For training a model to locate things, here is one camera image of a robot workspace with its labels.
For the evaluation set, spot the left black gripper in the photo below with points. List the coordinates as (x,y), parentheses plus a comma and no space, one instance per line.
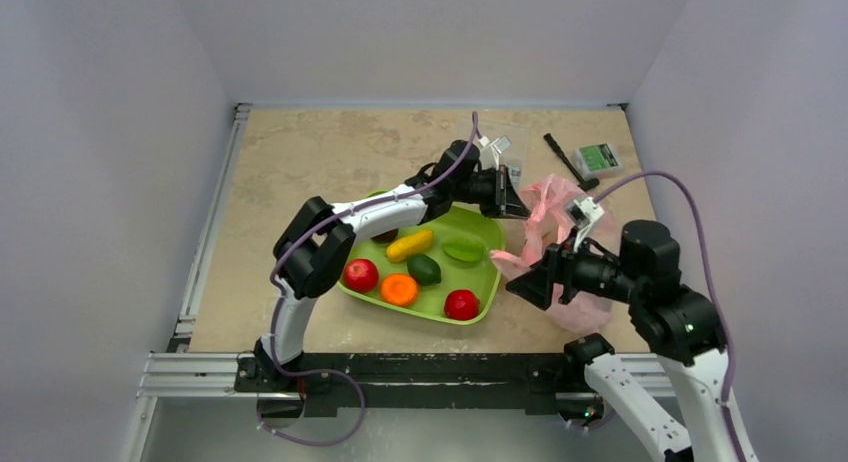
(504,202)

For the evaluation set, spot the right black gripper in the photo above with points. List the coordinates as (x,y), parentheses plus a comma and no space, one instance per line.
(559,277)

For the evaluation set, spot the pink plastic bag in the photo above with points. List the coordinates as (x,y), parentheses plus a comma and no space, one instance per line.
(548,223)

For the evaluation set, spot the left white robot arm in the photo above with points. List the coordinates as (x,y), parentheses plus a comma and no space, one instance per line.
(312,252)

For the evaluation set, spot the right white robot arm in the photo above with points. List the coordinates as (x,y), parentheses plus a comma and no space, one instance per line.
(682,328)

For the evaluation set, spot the green fake starfruit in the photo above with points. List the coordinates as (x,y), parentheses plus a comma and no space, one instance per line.
(464,250)

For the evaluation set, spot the red fake apple right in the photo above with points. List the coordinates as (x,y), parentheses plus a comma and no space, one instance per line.
(461,305)

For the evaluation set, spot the dark green fake avocado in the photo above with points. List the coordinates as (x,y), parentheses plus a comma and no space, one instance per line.
(424,270)

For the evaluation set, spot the yellow fake fruit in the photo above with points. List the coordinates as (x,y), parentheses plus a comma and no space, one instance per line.
(404,247)

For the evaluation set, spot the dark red fake apple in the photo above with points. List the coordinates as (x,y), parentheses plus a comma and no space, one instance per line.
(386,237)

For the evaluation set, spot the orange fake fruit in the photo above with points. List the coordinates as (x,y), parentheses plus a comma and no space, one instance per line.
(399,290)

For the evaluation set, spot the red fake apple left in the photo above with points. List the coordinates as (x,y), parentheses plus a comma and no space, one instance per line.
(360,275)

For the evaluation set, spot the clear plastic screw box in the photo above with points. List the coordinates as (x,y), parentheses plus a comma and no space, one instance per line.
(514,158)

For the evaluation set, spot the small green labelled box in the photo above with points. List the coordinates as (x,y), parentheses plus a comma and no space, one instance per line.
(597,161)

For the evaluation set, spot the green plastic tray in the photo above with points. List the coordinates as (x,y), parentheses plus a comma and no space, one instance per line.
(481,278)

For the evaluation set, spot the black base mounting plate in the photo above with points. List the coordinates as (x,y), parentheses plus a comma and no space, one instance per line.
(322,383)

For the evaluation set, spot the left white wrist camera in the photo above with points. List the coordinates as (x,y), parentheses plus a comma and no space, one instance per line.
(492,150)

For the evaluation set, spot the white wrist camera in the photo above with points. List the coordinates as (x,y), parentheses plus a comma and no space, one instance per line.
(585,214)
(492,150)

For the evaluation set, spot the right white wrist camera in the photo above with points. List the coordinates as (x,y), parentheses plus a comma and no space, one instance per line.
(585,214)

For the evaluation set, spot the black T-handle tool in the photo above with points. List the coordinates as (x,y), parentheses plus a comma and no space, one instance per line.
(584,184)

